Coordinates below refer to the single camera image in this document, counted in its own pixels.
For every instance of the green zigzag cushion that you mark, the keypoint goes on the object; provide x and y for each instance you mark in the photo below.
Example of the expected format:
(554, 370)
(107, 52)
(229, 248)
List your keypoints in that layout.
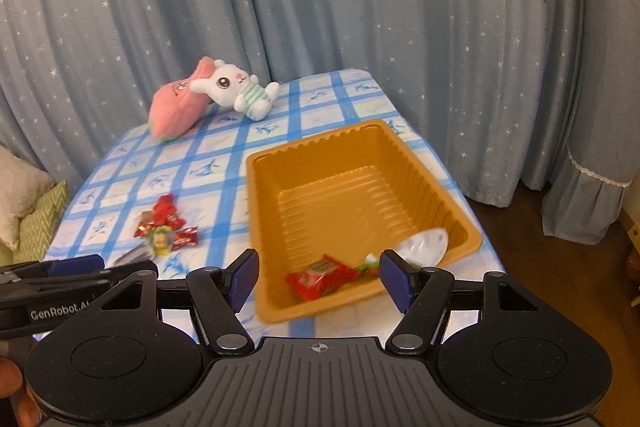
(37, 230)

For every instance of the person's left hand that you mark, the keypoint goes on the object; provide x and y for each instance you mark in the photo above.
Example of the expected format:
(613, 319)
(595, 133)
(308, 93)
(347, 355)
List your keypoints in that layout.
(22, 406)

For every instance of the white clear wrapper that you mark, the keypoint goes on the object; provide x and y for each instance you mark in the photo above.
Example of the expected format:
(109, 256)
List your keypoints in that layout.
(424, 249)

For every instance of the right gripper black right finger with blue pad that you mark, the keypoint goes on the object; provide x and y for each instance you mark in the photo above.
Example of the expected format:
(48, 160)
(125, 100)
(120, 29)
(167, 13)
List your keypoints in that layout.
(422, 297)

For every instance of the large red snack packet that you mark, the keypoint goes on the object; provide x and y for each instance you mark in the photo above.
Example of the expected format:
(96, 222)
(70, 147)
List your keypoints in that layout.
(165, 213)

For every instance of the orange plastic tray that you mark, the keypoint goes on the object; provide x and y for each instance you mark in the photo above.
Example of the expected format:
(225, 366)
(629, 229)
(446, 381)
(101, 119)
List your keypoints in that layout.
(344, 193)

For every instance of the pink peach plush toy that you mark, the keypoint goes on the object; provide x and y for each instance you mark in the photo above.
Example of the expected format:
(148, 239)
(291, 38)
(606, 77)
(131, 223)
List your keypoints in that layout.
(175, 108)

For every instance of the small red candy packet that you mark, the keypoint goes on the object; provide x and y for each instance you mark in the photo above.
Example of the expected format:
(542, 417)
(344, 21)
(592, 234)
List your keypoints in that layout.
(183, 238)

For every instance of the blue star curtain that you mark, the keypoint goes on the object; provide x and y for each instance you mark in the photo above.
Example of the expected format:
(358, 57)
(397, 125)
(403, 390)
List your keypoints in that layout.
(543, 93)

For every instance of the yellow green candy packet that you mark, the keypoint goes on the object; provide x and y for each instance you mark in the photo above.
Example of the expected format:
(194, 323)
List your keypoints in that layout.
(161, 240)

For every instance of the white bunny plush toy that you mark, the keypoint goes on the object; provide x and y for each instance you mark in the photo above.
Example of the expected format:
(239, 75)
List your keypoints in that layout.
(232, 87)

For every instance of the red green candy wrapper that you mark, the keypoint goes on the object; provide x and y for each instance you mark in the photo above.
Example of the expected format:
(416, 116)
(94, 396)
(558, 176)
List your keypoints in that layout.
(145, 224)

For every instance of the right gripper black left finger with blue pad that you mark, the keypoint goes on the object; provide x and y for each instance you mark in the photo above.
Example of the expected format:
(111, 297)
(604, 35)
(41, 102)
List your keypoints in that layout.
(217, 296)

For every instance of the beige cushion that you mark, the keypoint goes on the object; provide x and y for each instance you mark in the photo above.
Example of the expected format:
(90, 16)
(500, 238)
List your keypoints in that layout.
(21, 186)

